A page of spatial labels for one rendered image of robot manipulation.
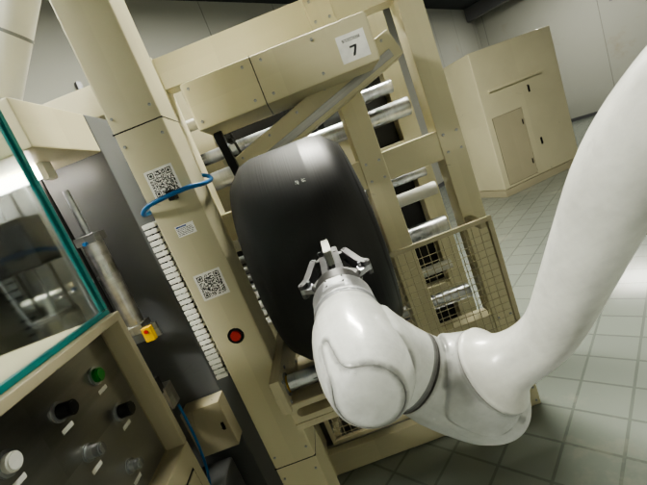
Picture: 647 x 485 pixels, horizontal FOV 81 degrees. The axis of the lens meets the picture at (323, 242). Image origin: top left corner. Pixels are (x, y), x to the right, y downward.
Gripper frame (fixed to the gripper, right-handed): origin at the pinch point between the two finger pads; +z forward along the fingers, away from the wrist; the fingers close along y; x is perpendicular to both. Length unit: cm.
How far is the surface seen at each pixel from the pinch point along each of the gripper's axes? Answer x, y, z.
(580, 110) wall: 226, -700, 875
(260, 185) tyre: -14.7, 9.0, 16.2
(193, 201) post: -15.4, 28.0, 27.7
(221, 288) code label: 8.2, 30.7, 24.3
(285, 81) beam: -36, -6, 57
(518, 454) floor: 132, -42, 42
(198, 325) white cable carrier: 16, 41, 24
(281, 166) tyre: -16.4, 3.2, 19.1
